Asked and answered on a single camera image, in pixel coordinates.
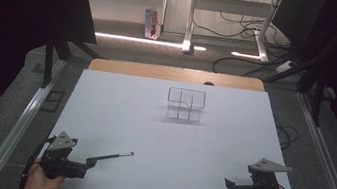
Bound white metal desk frame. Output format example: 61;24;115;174
180;0;285;68

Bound thin black floor cable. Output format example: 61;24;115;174
270;118;302;152

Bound black pen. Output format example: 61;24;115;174
92;145;135;168

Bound black floor frame plate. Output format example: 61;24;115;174
40;88;66;115

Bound tangle of black floor cables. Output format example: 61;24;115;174
183;0;306;86

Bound person's left hand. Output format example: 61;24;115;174
23;157;68;189

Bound white power strip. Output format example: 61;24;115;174
274;57;295;76

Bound colourful printed box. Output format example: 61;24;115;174
141;7;165;42

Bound black metal stand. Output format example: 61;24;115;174
290;60;332;129
38;27;109;96

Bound clear plastic desk organizer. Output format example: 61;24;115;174
164;86;208;125

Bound white table cover board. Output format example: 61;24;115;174
40;60;319;189

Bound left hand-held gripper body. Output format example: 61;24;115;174
38;129;93;185

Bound left hand-held gripper black cable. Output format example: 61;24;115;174
18;132;57;189

